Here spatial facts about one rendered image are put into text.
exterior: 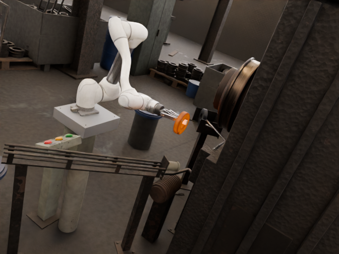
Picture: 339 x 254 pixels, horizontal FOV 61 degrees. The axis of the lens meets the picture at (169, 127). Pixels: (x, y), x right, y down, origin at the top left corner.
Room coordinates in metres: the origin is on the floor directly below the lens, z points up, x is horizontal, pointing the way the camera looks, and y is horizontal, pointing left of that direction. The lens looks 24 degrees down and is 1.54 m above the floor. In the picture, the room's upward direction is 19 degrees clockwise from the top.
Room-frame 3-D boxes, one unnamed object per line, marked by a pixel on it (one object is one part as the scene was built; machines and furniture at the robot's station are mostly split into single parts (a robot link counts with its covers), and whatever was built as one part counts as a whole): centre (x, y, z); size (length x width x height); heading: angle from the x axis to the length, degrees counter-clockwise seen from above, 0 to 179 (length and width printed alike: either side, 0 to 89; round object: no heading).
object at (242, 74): (1.76, -0.36, 1.11); 0.47 x 0.06 x 0.47; 156
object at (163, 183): (1.51, -0.10, 0.27); 0.22 x 0.13 x 0.53; 156
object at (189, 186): (2.35, -0.30, 0.36); 0.26 x 0.20 x 0.72; 11
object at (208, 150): (1.54, -0.28, 0.68); 0.11 x 0.08 x 0.24; 66
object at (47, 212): (1.43, 0.59, 0.31); 0.24 x 0.16 x 0.62; 156
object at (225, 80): (1.80, -0.27, 1.11); 0.28 x 0.06 x 0.28; 156
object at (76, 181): (1.40, 0.43, 0.26); 0.12 x 0.12 x 0.52
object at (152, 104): (1.83, 0.15, 0.83); 0.09 x 0.06 x 0.09; 156
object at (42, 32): (4.52, 2.18, 0.43); 1.23 x 0.93 x 0.87; 154
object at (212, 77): (4.55, -0.84, 0.39); 1.03 x 0.83 x 0.79; 70
